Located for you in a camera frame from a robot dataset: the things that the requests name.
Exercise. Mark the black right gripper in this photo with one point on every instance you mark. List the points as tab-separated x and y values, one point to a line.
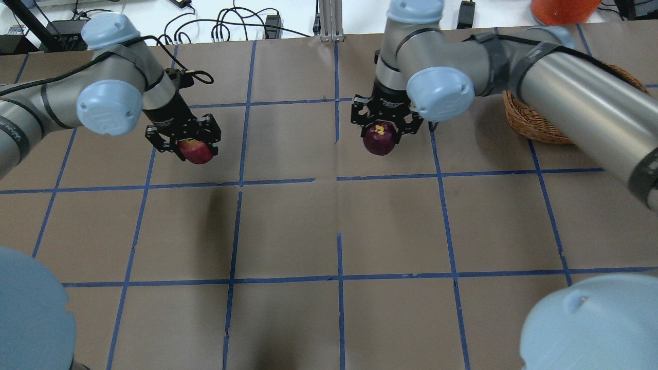
389	103

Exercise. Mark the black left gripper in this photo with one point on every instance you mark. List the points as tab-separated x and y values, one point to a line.
171	116

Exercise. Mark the dark red apple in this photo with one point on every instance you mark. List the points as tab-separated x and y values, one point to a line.
379	137

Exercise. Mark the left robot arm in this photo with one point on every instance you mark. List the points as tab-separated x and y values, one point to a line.
107	96

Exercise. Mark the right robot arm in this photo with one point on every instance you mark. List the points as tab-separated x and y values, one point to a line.
605	322

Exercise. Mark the black power adapter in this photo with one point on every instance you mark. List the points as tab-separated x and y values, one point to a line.
273	23

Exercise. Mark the orange plastic bucket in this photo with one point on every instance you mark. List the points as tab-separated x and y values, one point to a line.
552	13

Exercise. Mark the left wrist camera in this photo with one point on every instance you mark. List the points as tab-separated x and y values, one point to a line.
185	77

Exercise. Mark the aluminium frame post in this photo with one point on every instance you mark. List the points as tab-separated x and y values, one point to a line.
330	21

